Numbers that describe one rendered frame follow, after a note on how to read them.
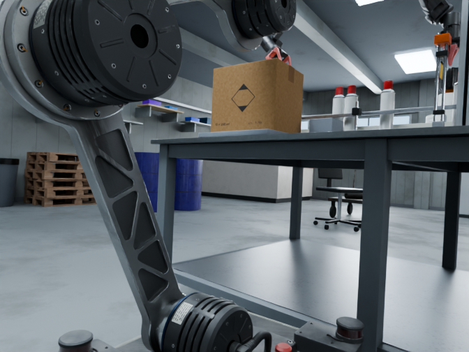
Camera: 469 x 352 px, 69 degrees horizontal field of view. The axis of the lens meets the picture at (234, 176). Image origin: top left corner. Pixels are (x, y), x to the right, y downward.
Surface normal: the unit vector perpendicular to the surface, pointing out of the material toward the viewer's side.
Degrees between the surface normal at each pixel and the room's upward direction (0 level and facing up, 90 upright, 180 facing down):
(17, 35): 90
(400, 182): 90
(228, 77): 90
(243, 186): 90
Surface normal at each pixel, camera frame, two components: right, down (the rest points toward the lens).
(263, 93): -0.57, -0.02
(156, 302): 0.81, 0.04
